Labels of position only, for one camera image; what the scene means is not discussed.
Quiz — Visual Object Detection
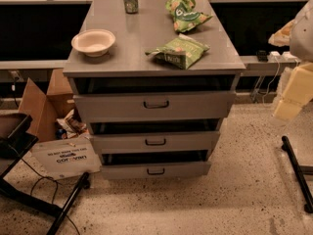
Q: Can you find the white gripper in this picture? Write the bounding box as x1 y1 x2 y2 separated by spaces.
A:
273 63 313 121

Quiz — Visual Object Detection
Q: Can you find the grey bottom drawer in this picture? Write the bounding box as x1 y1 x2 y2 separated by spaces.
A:
101 162 210 180

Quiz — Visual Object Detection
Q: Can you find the grey drawer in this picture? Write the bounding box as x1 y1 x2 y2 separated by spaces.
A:
91 131 220 154
101 162 210 180
74 91 235 123

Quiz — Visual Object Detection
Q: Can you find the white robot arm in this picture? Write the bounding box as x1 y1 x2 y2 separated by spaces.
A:
268 0 313 122

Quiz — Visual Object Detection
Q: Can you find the grey middle drawer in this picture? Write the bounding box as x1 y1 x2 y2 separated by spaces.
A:
91 131 220 154

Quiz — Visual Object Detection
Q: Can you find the grey drawer cabinet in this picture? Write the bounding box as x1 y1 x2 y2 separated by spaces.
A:
64 0 245 167

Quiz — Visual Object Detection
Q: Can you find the grey top drawer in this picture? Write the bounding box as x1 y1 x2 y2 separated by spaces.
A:
74 91 235 123

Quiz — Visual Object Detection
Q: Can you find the black stand leg right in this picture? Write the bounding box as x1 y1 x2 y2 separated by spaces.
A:
282 136 313 213

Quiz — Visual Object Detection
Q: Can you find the white power strip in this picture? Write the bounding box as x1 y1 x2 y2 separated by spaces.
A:
268 51 297 62

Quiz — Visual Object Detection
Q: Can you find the black adapter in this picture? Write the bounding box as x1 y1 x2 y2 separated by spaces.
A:
256 50 268 62

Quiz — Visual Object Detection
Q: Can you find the flat green chip bag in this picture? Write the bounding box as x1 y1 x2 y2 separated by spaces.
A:
145 33 210 70

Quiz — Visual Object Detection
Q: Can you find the crumpled green chip bag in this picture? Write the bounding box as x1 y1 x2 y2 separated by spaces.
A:
165 0 212 33

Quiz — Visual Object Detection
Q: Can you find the white paper bowl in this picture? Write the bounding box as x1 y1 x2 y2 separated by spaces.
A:
71 29 115 57

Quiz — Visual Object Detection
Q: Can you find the white printed cardboard sign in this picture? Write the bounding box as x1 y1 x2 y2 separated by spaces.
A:
31 137 101 179

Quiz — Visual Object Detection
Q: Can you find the brown cardboard box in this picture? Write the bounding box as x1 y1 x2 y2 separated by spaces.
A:
19 69 86 142

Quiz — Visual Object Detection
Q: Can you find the white cable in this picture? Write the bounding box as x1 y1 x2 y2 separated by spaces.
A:
261 56 282 105

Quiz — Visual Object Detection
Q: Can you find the black floor cable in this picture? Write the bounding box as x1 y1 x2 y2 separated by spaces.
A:
19 157 81 235

